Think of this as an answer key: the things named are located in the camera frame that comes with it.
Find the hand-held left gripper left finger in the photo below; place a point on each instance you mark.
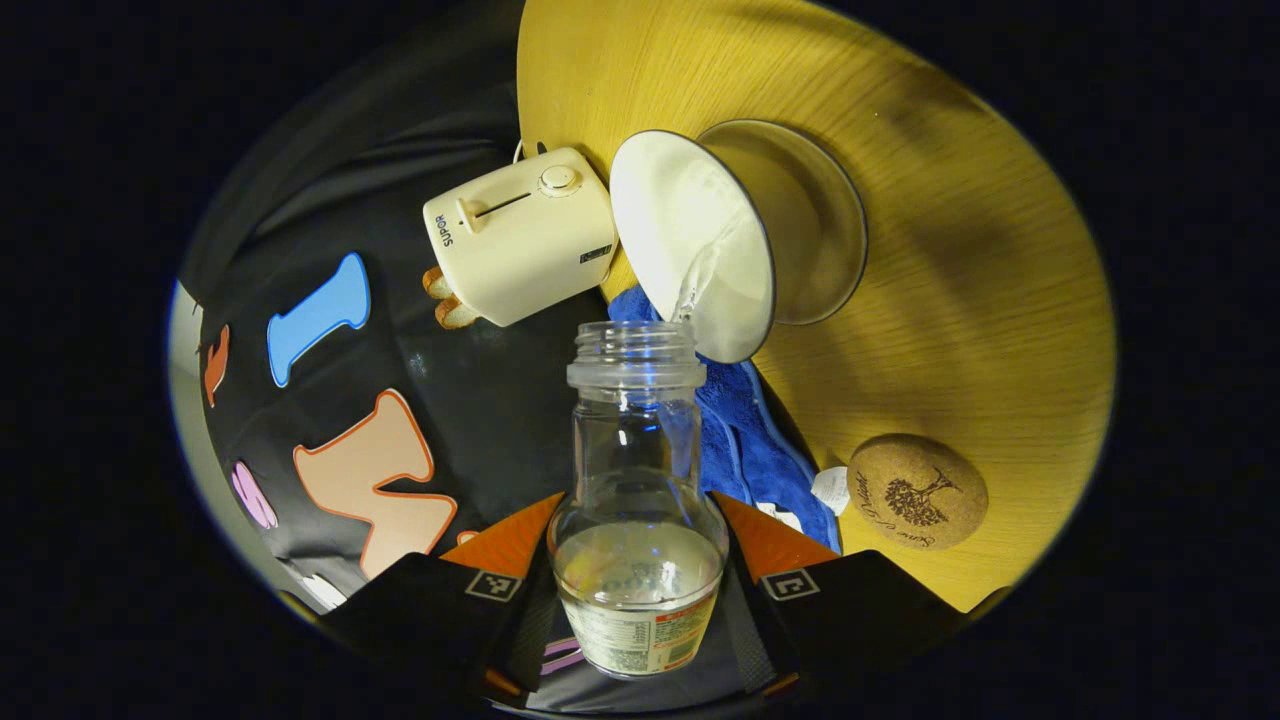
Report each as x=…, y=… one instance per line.
x=525, y=625

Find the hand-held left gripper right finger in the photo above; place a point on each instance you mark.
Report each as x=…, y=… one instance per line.
x=750, y=630

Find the clear plastic water bottle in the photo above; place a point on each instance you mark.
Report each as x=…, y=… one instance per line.
x=635, y=590

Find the round cork coaster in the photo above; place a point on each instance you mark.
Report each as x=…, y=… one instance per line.
x=915, y=495

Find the yellow-green ceramic teacup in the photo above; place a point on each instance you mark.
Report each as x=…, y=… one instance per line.
x=680, y=230

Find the blue towel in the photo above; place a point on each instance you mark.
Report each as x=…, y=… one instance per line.
x=740, y=450

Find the toast slice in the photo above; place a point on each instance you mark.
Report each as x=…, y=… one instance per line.
x=457, y=314
x=436, y=283

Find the white toaster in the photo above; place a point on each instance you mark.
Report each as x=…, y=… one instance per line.
x=530, y=250

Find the yellow-green ceramic saucer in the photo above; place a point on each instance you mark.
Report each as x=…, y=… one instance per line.
x=830, y=230

